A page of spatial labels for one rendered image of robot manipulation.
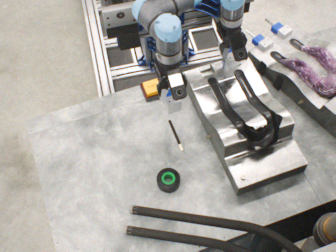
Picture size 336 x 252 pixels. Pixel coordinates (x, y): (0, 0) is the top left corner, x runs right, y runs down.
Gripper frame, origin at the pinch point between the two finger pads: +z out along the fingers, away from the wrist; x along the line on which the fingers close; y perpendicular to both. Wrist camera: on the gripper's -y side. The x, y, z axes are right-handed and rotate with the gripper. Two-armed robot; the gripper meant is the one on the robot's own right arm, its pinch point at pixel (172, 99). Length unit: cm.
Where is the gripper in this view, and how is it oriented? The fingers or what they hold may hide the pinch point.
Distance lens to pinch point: 155.4
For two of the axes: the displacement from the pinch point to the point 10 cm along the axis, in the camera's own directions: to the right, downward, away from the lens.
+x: -9.4, 3.0, -1.6
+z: 0.2, 5.3, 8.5
